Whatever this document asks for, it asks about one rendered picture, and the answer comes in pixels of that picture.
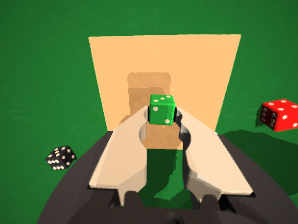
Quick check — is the black die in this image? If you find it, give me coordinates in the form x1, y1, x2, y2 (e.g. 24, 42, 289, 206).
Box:
45, 146, 76, 170

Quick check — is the tan flat mat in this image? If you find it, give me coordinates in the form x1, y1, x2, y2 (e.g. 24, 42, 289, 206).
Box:
89, 35, 241, 149

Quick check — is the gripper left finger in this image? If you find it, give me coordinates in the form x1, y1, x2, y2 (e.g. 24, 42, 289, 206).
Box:
37, 105, 149, 224

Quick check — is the red die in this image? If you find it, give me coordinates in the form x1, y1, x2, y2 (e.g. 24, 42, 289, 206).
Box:
260, 99, 298, 132

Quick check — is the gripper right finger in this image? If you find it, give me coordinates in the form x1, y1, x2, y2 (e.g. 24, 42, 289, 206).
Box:
173, 106, 298, 224

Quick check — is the green die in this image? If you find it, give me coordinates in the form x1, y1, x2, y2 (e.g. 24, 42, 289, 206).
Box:
149, 94, 176, 126

